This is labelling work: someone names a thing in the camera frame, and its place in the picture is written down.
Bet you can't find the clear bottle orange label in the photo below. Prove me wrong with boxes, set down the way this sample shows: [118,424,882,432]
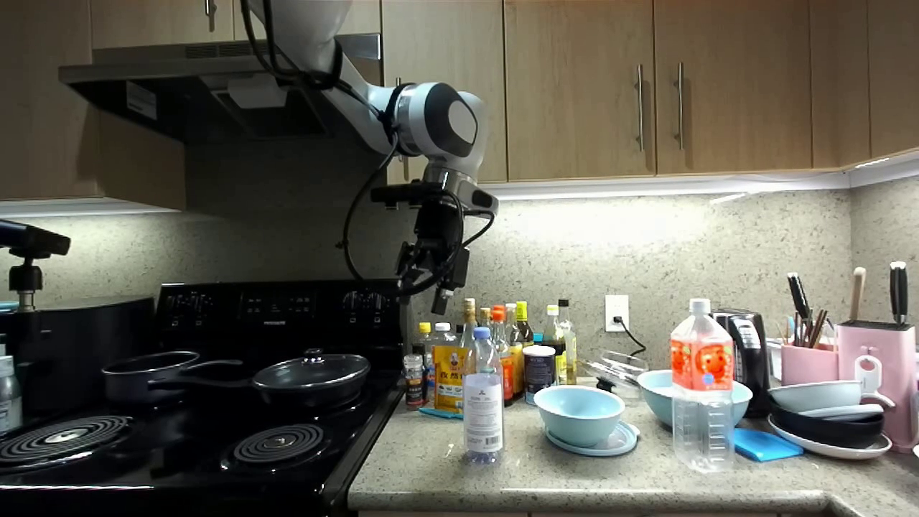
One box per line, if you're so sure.
[668,296,737,477]

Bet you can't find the black handle knife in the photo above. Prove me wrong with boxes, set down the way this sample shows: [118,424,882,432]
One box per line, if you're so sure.
[783,269,816,346]
[888,259,911,329]

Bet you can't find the light blue shallow bowl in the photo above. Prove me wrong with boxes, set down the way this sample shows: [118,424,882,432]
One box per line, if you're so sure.
[766,378,900,415]

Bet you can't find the black electric kettle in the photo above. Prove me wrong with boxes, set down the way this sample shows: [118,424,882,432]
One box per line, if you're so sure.
[711,307,773,395]

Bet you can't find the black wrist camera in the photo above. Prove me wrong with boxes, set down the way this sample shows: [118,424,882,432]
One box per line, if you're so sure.
[371,181,500,215]

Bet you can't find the light blue plate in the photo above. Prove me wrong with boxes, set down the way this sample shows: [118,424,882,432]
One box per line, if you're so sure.
[543,419,644,458]

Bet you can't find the small bottle yellow cap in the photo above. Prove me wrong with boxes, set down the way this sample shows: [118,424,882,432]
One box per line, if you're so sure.
[414,319,436,383]

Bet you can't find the clear water bottle blue cap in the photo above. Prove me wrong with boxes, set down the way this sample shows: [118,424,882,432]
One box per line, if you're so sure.
[463,325,509,468]

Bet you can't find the metal upper cabinet handle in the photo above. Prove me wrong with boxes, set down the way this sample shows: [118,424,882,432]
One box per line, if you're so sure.
[631,59,648,151]
[671,59,690,149]

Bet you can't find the dark jar white lid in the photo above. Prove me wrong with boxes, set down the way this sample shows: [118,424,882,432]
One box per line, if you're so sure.
[520,342,561,392]

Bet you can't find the black range hood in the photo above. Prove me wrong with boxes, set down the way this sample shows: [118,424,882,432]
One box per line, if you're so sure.
[54,32,385,145]

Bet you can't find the wooden handle knife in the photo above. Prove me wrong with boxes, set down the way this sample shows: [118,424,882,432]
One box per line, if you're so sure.
[846,263,866,325]

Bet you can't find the under cabinet light strip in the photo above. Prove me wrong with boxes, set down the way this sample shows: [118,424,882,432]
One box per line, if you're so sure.
[483,145,919,205]

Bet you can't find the orange sauce bottle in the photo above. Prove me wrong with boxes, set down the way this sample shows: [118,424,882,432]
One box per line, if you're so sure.
[486,300,525,404]

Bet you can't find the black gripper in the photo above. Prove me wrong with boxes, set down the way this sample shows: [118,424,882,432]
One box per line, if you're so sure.
[396,200,472,315]

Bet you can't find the clear bottle white label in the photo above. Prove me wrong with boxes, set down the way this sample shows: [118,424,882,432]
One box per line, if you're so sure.
[0,342,25,439]

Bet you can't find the white wall outlet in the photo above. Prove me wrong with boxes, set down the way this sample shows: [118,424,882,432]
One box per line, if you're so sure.
[604,292,631,335]

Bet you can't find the wooden upper cabinets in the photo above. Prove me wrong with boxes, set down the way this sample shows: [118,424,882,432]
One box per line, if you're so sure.
[0,0,919,210]

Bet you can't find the blue sponge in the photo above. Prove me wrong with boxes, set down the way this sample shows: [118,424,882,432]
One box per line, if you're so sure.
[730,424,806,464]

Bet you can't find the black electric stove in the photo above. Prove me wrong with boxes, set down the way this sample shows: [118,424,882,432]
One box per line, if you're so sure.
[0,279,410,517]

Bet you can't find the black saucepan with handle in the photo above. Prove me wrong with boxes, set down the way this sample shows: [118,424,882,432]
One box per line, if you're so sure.
[98,346,248,408]

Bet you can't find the large light blue bowl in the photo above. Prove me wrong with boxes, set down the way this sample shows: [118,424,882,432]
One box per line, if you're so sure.
[634,366,754,431]

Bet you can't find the pink knife block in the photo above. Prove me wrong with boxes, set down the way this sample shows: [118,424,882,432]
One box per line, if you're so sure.
[835,319,919,452]

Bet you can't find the pale oil bottle black cap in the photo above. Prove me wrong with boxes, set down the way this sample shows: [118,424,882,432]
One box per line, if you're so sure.
[545,296,584,383]

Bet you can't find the small dark spice jar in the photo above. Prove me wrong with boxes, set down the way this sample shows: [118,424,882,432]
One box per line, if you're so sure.
[400,349,430,409]

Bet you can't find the large black pot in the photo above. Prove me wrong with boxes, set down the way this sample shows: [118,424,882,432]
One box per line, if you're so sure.
[0,296,157,419]

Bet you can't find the black camera on tripod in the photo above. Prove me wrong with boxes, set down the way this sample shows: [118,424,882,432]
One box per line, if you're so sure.
[0,215,74,312]

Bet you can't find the yellow label sauce bottle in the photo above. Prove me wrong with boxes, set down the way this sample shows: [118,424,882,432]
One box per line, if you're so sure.
[430,296,479,415]

